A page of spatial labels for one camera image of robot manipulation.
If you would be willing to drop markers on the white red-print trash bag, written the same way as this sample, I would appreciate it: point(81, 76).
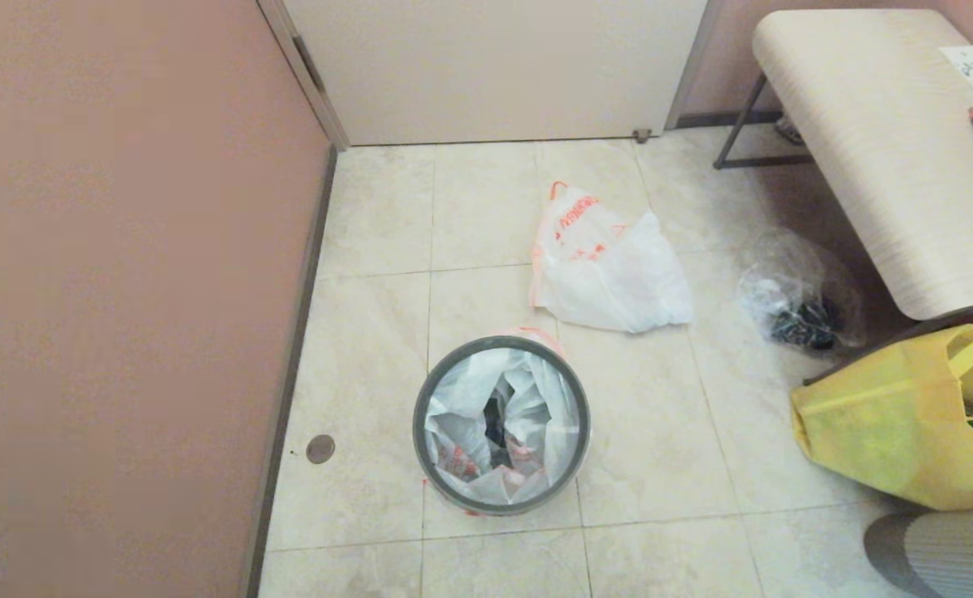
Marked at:
point(619, 282)
point(470, 415)

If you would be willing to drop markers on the black trash bin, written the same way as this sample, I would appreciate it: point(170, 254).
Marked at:
point(495, 428)

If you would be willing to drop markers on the clear plastic bag black contents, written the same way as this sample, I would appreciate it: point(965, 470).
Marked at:
point(785, 291)

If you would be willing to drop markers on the yellow fabric bag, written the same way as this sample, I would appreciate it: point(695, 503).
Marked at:
point(885, 415)

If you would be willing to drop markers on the round metal floor drain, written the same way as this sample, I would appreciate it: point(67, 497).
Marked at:
point(320, 448)

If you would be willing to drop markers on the small metal door stop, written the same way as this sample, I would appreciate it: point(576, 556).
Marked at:
point(641, 134)

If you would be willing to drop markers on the white door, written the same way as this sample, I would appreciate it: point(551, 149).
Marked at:
point(495, 66)

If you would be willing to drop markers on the shoe under table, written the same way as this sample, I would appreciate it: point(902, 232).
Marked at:
point(788, 131)

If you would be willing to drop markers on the beige wood-grain table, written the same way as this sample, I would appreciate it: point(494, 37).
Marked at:
point(868, 149)

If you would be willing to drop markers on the grey striped rounded object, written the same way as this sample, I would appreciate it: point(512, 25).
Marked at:
point(951, 556)

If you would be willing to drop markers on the dark wall baseboard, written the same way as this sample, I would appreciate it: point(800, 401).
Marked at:
point(295, 349)

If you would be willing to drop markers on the dark metal table frame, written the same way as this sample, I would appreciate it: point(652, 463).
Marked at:
point(760, 162)

